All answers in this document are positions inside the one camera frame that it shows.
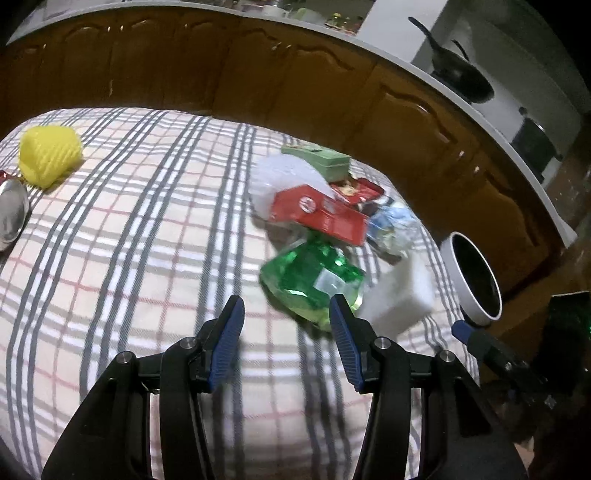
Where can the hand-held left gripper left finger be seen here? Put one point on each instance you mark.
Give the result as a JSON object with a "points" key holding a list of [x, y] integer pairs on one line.
{"points": [[228, 337]]}

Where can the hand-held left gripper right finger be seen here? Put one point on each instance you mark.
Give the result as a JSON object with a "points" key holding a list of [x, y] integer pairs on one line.
{"points": [[344, 341]]}

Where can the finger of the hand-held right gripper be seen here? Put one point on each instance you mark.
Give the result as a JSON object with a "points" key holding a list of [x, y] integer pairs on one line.
{"points": [[462, 330]]}

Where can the white rimmed black bin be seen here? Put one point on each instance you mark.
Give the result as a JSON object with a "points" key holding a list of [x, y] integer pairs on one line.
{"points": [[475, 277]]}

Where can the white foam block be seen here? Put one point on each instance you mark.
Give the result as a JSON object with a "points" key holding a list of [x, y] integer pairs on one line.
{"points": [[401, 295]]}

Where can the green plastic packet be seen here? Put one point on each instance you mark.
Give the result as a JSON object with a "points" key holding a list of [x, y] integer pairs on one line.
{"points": [[309, 277]]}

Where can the blue white wrapper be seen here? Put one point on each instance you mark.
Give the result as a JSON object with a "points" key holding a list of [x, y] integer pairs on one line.
{"points": [[392, 228]]}

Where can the red carton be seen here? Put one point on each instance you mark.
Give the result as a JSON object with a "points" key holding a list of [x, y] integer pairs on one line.
{"points": [[323, 214]]}

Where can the red snack packet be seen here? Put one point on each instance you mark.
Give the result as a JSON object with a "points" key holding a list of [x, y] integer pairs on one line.
{"points": [[358, 188]]}

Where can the green cardboard box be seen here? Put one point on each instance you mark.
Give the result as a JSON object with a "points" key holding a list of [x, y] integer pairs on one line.
{"points": [[323, 159]]}

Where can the plaid tablecloth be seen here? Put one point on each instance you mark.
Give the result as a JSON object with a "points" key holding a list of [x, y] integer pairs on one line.
{"points": [[138, 230]]}

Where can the dark cooking pot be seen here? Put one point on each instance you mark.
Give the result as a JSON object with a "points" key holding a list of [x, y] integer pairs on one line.
{"points": [[533, 143]]}

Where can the metal bowl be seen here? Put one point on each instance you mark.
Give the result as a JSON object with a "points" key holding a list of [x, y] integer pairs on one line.
{"points": [[11, 214]]}

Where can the brown wooden lower cabinets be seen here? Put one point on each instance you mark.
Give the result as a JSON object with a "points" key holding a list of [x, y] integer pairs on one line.
{"points": [[323, 92]]}

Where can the yellow sponge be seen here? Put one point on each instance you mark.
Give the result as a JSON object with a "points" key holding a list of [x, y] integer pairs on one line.
{"points": [[51, 154]]}

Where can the black wok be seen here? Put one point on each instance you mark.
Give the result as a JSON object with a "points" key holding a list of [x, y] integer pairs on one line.
{"points": [[461, 74]]}

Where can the small red object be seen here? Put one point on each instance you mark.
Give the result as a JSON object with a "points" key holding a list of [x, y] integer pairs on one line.
{"points": [[4, 175]]}

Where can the white kitchen countertop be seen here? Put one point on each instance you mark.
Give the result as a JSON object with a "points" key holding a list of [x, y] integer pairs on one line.
{"points": [[323, 31]]}

